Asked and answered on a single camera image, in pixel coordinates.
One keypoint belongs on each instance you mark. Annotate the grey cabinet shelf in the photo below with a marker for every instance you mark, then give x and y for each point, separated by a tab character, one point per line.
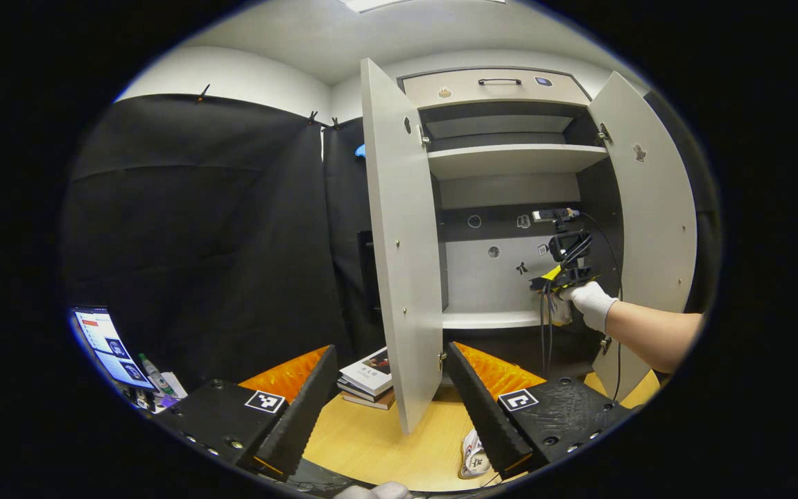
489	319
509	159

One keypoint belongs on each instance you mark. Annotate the ceiling light panel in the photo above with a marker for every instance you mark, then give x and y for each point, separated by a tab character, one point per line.
371	4

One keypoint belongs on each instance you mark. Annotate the beige cabinet drawer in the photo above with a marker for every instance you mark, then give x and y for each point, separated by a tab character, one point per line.
509	95

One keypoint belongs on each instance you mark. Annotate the grey shoe cabinet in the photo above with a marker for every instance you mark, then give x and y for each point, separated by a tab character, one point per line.
482	284

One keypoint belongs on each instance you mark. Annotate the white canvas shoe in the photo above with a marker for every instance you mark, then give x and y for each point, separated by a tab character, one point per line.
473	457

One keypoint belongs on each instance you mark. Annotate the brown book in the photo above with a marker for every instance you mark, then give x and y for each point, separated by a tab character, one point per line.
378	403

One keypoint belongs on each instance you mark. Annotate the computer screen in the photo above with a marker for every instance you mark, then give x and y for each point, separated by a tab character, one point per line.
107	346

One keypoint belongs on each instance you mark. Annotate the dark spine book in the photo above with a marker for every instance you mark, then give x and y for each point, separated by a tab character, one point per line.
364	394

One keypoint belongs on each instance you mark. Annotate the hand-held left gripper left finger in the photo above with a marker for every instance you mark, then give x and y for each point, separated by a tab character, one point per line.
301	416

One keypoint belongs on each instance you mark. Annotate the white cover book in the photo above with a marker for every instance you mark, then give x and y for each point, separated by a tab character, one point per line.
367	371

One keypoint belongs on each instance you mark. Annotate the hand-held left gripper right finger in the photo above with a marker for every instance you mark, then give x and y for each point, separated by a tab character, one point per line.
489	423

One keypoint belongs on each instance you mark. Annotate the grey cabinet door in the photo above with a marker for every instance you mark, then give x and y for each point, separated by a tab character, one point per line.
655	229
398	242

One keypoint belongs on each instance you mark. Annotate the clear plastic bottle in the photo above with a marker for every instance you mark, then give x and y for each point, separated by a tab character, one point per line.
154	376

